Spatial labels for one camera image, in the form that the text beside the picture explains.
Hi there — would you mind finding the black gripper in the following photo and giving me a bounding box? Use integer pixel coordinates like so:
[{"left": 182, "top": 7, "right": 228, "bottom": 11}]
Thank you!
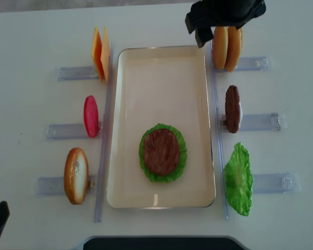
[{"left": 185, "top": 0, "right": 266, "bottom": 48}]

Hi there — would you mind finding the brown meat patty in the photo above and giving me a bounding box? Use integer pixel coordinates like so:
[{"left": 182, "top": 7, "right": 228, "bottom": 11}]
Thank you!
[
  {"left": 225, "top": 85, "right": 240, "bottom": 133},
  {"left": 143, "top": 129, "right": 180, "bottom": 176}
]

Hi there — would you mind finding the right orange cheese slice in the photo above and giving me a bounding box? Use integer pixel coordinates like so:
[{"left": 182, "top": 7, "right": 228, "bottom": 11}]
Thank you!
[{"left": 100, "top": 27, "right": 111, "bottom": 83}]

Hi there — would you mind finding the orange cheese slice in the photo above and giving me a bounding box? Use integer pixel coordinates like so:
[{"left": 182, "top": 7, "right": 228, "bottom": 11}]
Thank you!
[
  {"left": 91, "top": 27, "right": 104, "bottom": 82},
  {"left": 100, "top": 27, "right": 111, "bottom": 83}
]

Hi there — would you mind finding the left orange cheese slice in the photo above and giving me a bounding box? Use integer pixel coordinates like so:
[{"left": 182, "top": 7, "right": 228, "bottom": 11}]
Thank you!
[{"left": 91, "top": 27, "right": 104, "bottom": 82}]

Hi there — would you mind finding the upright red tomato slice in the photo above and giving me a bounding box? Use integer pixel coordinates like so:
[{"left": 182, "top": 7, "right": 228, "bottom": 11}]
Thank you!
[{"left": 83, "top": 95, "right": 99, "bottom": 138}]

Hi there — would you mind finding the green lettuce leaf on tray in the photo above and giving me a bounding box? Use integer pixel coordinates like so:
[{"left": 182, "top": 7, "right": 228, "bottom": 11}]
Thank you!
[{"left": 139, "top": 123, "right": 187, "bottom": 182}]

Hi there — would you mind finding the upright green lettuce leaf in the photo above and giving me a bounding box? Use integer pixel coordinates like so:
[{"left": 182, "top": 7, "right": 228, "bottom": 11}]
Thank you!
[{"left": 224, "top": 142, "right": 254, "bottom": 216}]

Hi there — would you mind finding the upright sliced bread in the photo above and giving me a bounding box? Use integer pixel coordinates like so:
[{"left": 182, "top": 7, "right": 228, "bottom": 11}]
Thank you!
[{"left": 64, "top": 147, "right": 89, "bottom": 205}]

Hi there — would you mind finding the cream rectangular tray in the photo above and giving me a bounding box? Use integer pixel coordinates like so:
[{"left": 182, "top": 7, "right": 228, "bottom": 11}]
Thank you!
[{"left": 106, "top": 45, "right": 215, "bottom": 209}]

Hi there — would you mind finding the clear long right rail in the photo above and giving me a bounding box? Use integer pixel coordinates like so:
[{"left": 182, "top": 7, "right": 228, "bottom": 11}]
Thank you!
[{"left": 208, "top": 36, "right": 230, "bottom": 220}]

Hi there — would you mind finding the clear long rail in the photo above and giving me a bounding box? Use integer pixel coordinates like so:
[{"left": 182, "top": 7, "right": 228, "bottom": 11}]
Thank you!
[
  {"left": 93, "top": 42, "right": 116, "bottom": 223},
  {"left": 208, "top": 36, "right": 230, "bottom": 220}
]

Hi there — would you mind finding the clear bun holder rail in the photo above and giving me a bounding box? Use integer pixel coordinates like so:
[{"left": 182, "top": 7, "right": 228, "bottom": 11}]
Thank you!
[{"left": 214, "top": 56, "right": 272, "bottom": 73}]

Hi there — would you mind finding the clear patty holder rail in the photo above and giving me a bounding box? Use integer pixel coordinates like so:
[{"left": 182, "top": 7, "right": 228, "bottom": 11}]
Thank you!
[{"left": 218, "top": 112, "right": 286, "bottom": 131}]

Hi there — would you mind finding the clear cheese holder rail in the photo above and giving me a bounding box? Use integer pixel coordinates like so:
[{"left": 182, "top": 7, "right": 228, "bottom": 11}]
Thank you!
[{"left": 55, "top": 66, "right": 99, "bottom": 81}]

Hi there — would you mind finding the clear long left rail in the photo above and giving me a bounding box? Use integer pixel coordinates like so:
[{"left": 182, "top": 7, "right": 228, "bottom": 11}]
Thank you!
[{"left": 93, "top": 42, "right": 116, "bottom": 223}]

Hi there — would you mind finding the clear tomato holder rail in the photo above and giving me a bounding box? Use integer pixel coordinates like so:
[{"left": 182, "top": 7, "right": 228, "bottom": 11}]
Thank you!
[{"left": 41, "top": 123, "right": 90, "bottom": 141}]

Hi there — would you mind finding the clear lettuce holder rail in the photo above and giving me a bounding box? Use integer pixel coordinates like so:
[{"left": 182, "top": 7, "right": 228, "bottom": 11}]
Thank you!
[{"left": 252, "top": 171, "right": 301, "bottom": 194}]

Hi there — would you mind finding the clear bread holder rail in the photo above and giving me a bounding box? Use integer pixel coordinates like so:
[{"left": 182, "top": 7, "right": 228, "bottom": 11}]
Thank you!
[{"left": 33, "top": 174, "right": 97, "bottom": 196}]

